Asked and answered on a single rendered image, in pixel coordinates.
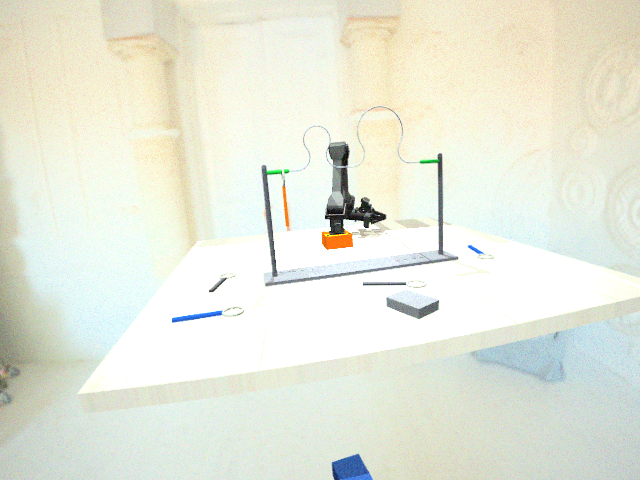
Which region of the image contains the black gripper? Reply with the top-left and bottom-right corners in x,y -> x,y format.
352,204 -> 387,228

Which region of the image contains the grey ring with blue handle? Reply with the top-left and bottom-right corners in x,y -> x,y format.
172,306 -> 245,323
467,245 -> 494,259

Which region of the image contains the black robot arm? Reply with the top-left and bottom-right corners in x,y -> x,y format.
325,141 -> 370,235

